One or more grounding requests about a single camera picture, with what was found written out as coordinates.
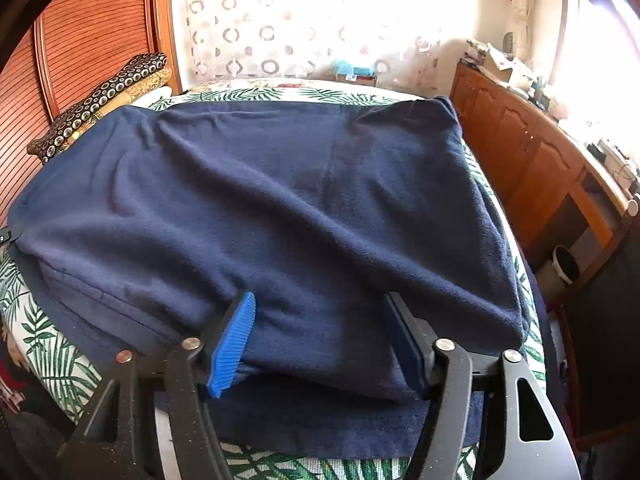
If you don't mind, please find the navy blue t-shirt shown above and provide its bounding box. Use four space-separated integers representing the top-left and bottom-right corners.
8 96 529 460

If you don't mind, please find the grey waste bin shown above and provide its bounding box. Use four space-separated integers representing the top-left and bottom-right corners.
535 245 580 304

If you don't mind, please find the long wooden sideboard cabinet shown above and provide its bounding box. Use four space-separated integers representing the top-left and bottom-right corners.
450 63 636 270

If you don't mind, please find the dark circle-patterned pillow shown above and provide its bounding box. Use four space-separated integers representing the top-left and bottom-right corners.
26 52 168 165

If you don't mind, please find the yellow sunflower cushion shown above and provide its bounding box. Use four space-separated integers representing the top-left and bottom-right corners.
61 67 172 148

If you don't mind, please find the open cardboard box on sideboard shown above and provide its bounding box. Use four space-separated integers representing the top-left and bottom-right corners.
484 44 536 92

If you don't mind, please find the cardboard box with blue tissue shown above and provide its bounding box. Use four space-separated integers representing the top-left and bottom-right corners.
333 61 378 87

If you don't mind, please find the wooden wardrobe with slats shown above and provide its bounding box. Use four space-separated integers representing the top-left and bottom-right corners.
1 0 182 210

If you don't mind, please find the circle-patterned sheer curtain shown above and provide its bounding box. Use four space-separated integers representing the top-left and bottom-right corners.
171 0 444 91

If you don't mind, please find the dark chair with wooden frame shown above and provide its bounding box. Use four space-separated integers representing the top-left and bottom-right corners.
548 214 639 451

